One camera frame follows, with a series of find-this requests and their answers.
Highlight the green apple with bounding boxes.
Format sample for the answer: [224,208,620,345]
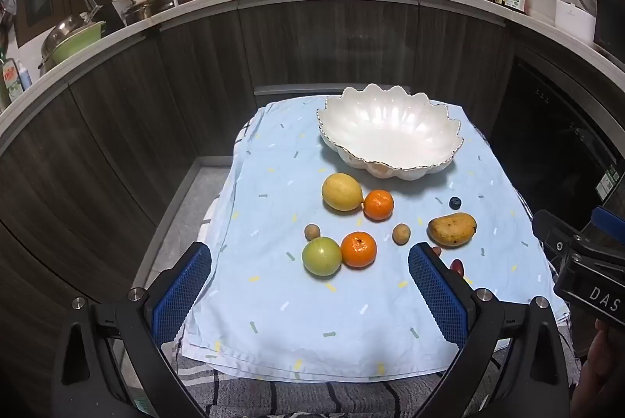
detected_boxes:
[302,236,343,277]

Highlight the white box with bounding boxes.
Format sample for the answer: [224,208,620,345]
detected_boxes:
[555,0,597,45]

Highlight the orange tangerine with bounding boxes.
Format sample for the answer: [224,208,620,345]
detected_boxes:
[362,189,395,222]
[340,231,379,269]

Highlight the light blue patterned cloth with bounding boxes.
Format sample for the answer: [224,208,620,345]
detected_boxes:
[178,97,570,382]

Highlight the yellow mango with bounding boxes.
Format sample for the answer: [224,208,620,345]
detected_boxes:
[428,212,478,248]

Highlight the dish soap bottle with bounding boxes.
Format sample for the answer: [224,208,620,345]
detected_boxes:
[0,57,25,106]

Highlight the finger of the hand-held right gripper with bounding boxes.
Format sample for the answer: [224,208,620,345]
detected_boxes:
[532,209,583,255]
[591,205,625,247]

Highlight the white scalloped bowl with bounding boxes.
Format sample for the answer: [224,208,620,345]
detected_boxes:
[316,83,464,181]

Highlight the black built-in dishwasher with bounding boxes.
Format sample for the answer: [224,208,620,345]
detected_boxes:
[491,57,625,233]

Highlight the person's right hand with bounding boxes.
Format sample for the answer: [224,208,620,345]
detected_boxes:
[571,318,625,418]

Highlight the yellow lemon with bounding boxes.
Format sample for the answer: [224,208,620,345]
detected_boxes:
[321,172,364,212]

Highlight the grey metal drawer handle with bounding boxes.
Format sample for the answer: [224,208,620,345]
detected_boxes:
[254,83,413,95]

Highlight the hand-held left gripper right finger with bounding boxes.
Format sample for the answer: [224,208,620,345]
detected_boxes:
[407,242,572,418]

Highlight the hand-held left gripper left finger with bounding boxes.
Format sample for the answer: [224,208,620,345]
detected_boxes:
[51,241,213,418]

